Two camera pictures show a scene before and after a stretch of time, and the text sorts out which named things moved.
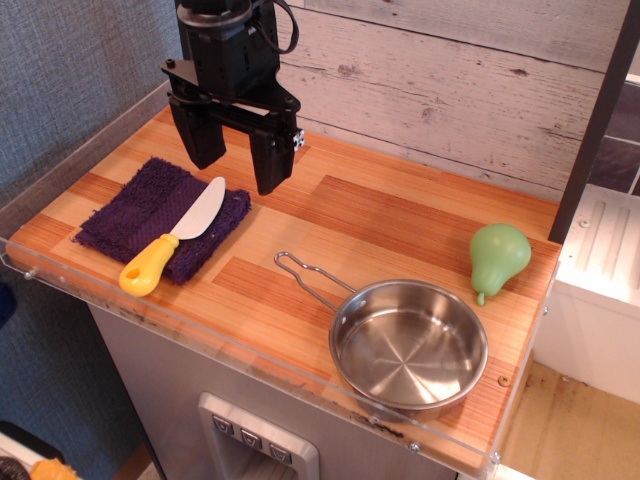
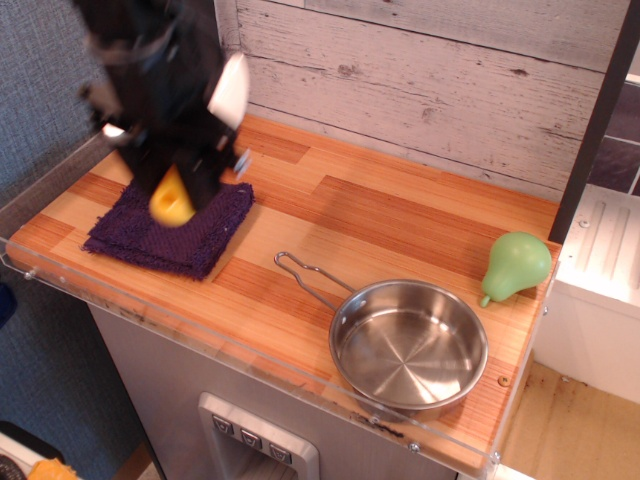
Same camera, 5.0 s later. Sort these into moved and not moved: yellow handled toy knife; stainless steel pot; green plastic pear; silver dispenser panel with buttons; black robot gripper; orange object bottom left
Moved: black robot gripper; green plastic pear; yellow handled toy knife
Not moved: orange object bottom left; silver dispenser panel with buttons; stainless steel pot
